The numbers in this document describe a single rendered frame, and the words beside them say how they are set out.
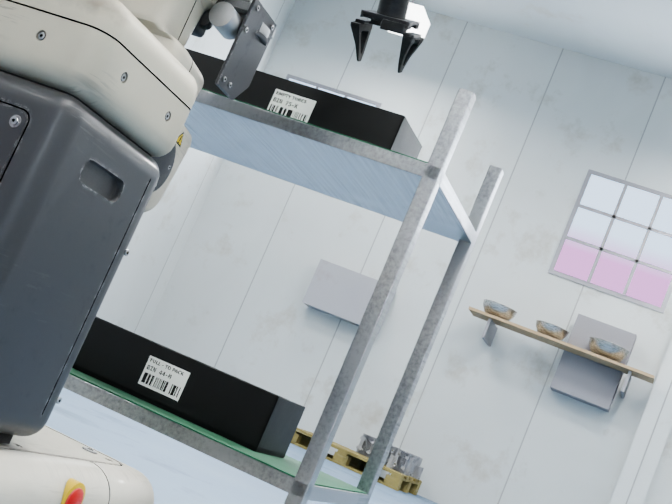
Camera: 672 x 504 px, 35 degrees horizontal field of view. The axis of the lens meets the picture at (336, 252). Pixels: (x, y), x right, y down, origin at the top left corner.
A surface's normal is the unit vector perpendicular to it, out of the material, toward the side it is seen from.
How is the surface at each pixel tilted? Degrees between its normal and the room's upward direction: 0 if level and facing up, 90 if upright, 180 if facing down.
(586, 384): 90
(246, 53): 90
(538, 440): 90
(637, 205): 90
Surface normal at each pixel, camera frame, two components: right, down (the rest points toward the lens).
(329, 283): -0.25, -0.25
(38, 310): 0.88, 0.33
